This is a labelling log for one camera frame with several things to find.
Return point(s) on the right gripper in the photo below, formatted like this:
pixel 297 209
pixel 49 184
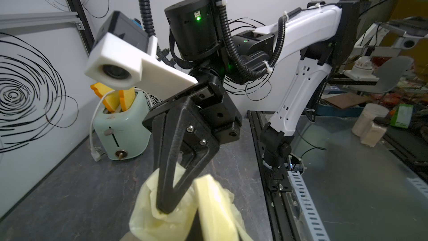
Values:
pixel 198 119

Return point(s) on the yellow plastic bag with oranges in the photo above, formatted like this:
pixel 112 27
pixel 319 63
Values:
pixel 206 213

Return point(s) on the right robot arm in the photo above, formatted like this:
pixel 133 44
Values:
pixel 323 34

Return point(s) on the mint green toaster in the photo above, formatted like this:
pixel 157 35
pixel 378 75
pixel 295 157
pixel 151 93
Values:
pixel 120 134

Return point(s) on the toast slice front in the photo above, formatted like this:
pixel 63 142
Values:
pixel 126 98

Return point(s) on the small spice bottle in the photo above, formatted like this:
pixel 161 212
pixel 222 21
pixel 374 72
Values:
pixel 374 131

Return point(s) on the green box on bench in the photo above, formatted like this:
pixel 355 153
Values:
pixel 402 116

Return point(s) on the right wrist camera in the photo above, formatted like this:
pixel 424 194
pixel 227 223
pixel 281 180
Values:
pixel 124 56

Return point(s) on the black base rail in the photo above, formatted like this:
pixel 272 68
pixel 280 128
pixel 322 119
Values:
pixel 275 180

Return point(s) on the white slotted cable duct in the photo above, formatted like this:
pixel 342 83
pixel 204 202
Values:
pixel 309 224

